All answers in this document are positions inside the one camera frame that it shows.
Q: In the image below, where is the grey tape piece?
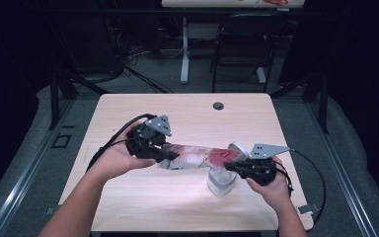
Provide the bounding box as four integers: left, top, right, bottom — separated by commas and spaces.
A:
44, 205, 62, 215
297, 203, 320, 215

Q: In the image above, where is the hand-held gripper cable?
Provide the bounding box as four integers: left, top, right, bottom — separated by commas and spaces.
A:
86, 113, 157, 172
275, 148, 327, 225

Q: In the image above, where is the person's left hand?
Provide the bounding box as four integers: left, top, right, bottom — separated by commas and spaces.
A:
89, 121, 158, 183

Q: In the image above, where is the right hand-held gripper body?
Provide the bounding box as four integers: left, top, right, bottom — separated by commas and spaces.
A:
239, 142, 291, 187

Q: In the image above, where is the pink refill pouch with spout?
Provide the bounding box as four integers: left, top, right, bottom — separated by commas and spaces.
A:
157, 142, 245, 171

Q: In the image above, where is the black folding chair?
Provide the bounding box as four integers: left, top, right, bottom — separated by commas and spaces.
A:
210, 13, 290, 94

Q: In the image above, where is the black metal stand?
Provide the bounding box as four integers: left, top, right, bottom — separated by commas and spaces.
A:
48, 68, 110, 131
269, 70, 330, 134

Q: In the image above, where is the light background desk top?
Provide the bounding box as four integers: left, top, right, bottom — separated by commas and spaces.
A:
161, 0, 305, 9

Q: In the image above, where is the white container with hinged lid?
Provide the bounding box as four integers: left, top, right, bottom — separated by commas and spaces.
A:
206, 141, 250, 198

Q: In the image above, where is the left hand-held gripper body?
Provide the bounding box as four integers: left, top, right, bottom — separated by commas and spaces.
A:
125, 114, 174, 162

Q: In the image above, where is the left hand-held gripper cable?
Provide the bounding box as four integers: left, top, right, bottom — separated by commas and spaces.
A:
86, 113, 157, 172

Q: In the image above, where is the white desk leg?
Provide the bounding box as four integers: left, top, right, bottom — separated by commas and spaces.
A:
180, 17, 190, 85

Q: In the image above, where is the bundle of black floor cables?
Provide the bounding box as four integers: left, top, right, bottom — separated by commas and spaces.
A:
105, 16, 174, 94

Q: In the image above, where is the person's right hand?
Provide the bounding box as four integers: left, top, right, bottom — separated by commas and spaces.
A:
245, 156, 294, 213

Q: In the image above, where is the right hand-held gripper cable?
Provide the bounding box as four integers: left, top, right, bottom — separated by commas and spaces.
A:
275, 148, 327, 225

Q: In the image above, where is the aluminium floor rail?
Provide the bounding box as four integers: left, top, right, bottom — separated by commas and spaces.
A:
0, 98, 77, 237
304, 98, 379, 237

